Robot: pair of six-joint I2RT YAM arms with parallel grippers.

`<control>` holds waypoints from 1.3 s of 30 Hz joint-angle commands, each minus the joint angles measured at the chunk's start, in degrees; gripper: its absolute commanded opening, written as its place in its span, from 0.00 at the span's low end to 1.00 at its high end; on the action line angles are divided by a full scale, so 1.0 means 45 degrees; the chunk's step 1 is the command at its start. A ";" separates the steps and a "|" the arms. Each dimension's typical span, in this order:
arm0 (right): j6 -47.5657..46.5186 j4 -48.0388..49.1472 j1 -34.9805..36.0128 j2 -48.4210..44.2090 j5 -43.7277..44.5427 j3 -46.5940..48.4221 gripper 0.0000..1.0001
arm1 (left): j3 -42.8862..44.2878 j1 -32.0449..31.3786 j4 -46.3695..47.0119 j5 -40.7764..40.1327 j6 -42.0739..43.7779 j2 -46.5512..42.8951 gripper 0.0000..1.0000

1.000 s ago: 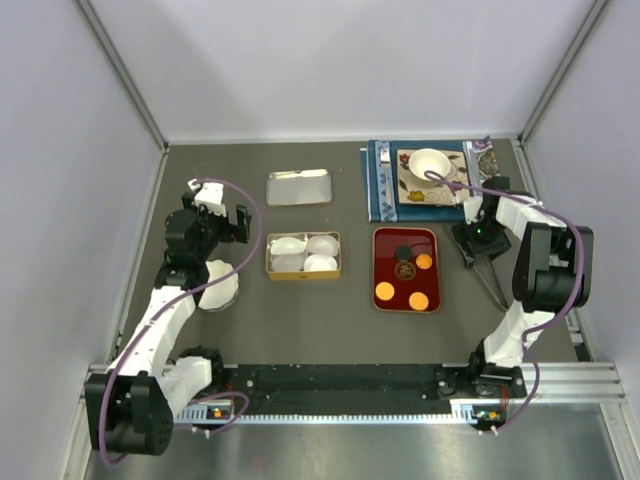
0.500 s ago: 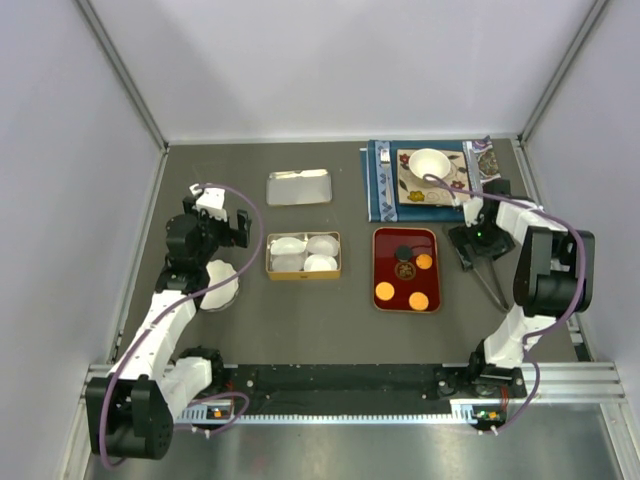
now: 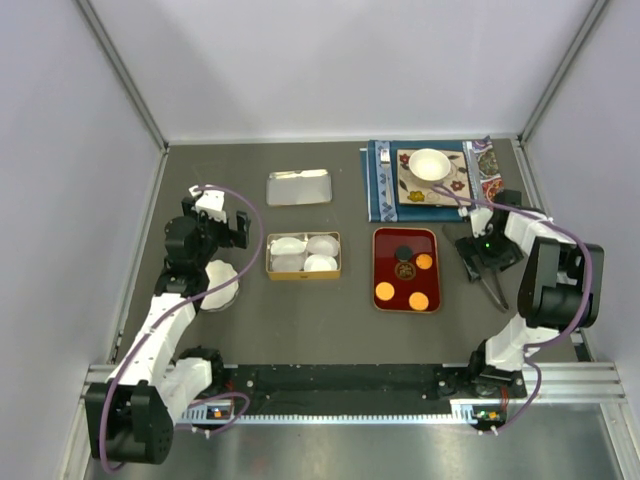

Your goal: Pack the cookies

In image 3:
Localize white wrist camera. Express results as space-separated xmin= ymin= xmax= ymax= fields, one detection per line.
xmin=458 ymin=207 xmax=493 ymax=238
xmin=189 ymin=184 xmax=227 ymax=223

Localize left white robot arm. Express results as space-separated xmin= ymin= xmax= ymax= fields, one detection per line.
xmin=85 ymin=209 xmax=250 ymax=470

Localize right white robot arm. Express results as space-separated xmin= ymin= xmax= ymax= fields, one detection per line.
xmin=454 ymin=190 xmax=605 ymax=396

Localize aluminium frame post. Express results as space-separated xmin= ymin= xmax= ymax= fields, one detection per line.
xmin=518 ymin=0 xmax=611 ymax=148
xmin=72 ymin=0 xmax=169 ymax=152

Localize red lacquer tray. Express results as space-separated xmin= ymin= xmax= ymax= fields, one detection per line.
xmin=372 ymin=227 xmax=442 ymax=314

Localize floral square plate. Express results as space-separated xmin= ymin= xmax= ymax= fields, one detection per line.
xmin=397 ymin=149 xmax=472 ymax=207

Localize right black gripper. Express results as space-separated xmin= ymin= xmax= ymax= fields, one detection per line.
xmin=456 ymin=227 xmax=523 ymax=282

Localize white paper cup back-right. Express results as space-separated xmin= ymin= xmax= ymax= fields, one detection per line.
xmin=306 ymin=235 xmax=340 ymax=257

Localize blue cloth napkin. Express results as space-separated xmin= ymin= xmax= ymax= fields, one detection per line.
xmin=360 ymin=140 xmax=465 ymax=223

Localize black cookie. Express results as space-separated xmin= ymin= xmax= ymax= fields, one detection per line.
xmin=395 ymin=245 xmax=413 ymax=262

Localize white paper cup front-left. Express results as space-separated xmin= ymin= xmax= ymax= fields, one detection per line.
xmin=271 ymin=255 xmax=305 ymax=273

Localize silver fork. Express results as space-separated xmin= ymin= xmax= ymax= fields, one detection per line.
xmin=379 ymin=148 xmax=393 ymax=205

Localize orange cookie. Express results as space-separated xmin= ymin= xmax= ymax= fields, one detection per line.
xmin=408 ymin=292 xmax=429 ymax=311
xmin=375 ymin=282 xmax=395 ymax=302
xmin=415 ymin=253 xmax=434 ymax=270

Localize right aluminium frame post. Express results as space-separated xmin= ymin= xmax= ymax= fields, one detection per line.
xmin=518 ymin=0 xmax=611 ymax=148

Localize white paper cup back-left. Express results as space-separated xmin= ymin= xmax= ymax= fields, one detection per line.
xmin=270 ymin=237 xmax=306 ymax=256

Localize white paper cup front-right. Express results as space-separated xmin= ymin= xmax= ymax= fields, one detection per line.
xmin=303 ymin=254 xmax=338 ymax=272

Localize metal tongs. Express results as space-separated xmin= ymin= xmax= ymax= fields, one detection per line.
xmin=442 ymin=224 xmax=510 ymax=312

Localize gold cookie tin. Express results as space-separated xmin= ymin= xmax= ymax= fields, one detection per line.
xmin=265 ymin=232 xmax=342 ymax=281

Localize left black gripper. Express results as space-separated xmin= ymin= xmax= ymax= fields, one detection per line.
xmin=183 ymin=197 xmax=249 ymax=268

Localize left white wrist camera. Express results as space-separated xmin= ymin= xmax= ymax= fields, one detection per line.
xmin=189 ymin=184 xmax=227 ymax=223

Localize purple cable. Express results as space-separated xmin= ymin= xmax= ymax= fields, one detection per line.
xmin=432 ymin=183 xmax=594 ymax=434
xmin=99 ymin=183 xmax=264 ymax=474

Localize silver tin lid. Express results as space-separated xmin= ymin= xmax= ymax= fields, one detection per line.
xmin=266 ymin=169 xmax=333 ymax=206

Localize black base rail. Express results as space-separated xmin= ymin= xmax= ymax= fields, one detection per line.
xmin=219 ymin=362 xmax=476 ymax=416

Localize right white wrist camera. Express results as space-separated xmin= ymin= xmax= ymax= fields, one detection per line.
xmin=458 ymin=207 xmax=493 ymax=238

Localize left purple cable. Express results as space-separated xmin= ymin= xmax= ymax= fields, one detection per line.
xmin=99 ymin=183 xmax=264 ymax=474

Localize white scalloped dish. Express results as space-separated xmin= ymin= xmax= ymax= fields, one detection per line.
xmin=200 ymin=260 xmax=239 ymax=312

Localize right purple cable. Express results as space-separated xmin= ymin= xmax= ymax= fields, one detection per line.
xmin=432 ymin=183 xmax=594 ymax=434

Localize white bowl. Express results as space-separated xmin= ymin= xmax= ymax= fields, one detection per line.
xmin=408 ymin=148 xmax=451 ymax=182

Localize left aluminium frame post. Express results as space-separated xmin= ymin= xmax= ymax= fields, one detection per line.
xmin=72 ymin=0 xmax=169 ymax=152

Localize patterned colourful cloth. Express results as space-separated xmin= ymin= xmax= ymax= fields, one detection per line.
xmin=463 ymin=136 xmax=504 ymax=202

